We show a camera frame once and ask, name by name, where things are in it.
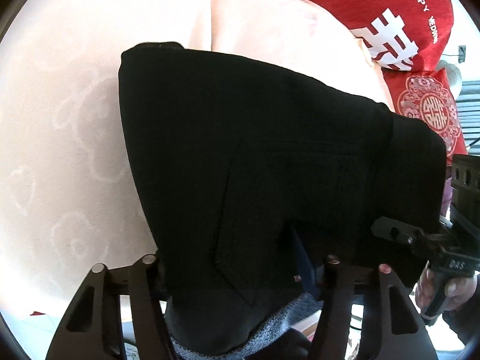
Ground peach cushion cover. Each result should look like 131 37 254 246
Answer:
1 0 392 315

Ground right hand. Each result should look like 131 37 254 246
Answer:
413 263 479 313

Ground red embroidered pillow right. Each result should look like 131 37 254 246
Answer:
382 67 467 164

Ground black pants with blue trim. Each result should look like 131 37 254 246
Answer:
119 43 446 359

